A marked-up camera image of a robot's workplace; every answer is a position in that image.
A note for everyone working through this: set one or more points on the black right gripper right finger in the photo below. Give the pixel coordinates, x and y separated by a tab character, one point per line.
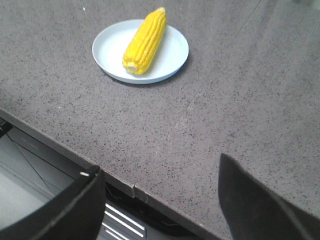
254	212

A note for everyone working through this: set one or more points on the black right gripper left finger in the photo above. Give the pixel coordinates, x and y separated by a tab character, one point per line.
74	214

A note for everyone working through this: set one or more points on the yellow corn cob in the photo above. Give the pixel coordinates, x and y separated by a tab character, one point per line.
144	45

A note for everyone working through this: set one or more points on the light blue round plate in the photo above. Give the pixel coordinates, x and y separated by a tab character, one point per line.
110	44

